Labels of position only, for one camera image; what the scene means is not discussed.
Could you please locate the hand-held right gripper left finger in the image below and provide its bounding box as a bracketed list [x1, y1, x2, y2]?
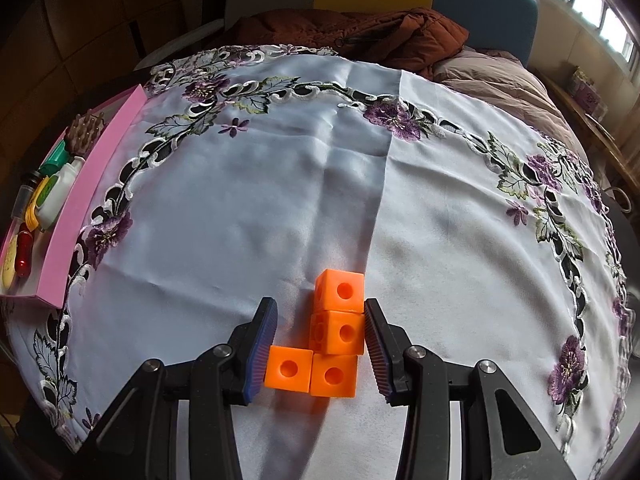
[82, 296, 278, 480]

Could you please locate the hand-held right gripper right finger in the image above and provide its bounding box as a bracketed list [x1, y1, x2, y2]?
[364, 297, 576, 480]

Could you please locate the orange linking cube block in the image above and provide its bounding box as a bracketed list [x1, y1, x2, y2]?
[262, 269, 366, 398]

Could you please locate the pink-edged white cardboard box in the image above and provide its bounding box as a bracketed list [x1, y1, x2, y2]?
[0, 85, 146, 308]

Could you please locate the small red bottle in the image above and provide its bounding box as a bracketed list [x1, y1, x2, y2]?
[14, 230, 36, 277]

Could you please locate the white green plug-in device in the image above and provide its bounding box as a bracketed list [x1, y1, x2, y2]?
[35, 156, 87, 231]

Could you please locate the yellow plastic device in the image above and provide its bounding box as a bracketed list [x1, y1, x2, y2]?
[24, 176, 51, 231]

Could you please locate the pale yellow sponge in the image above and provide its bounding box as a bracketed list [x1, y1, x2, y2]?
[0, 234, 22, 288]

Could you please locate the brown massage brush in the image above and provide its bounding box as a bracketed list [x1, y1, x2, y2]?
[65, 110, 108, 157]

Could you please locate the green plastic plunger toy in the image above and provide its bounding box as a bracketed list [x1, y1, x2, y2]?
[39, 140, 71, 177]

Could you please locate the black grey filter cup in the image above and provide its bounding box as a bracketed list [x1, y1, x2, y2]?
[11, 170, 43, 221]

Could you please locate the white floral embroidered tablecloth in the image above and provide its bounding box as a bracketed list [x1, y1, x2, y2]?
[30, 45, 633, 480]

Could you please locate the wooden bedside shelf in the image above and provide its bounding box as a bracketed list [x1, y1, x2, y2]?
[537, 67, 640, 196]

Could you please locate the red-brown quilted blanket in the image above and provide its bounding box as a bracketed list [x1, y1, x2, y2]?
[235, 7, 471, 81]

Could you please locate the purple box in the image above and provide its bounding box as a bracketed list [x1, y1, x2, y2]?
[565, 65, 608, 121]

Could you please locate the wooden wardrobe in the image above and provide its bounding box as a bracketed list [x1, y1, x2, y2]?
[0, 0, 236, 126]

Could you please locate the window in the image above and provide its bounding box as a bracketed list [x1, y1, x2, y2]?
[505, 0, 640, 76]

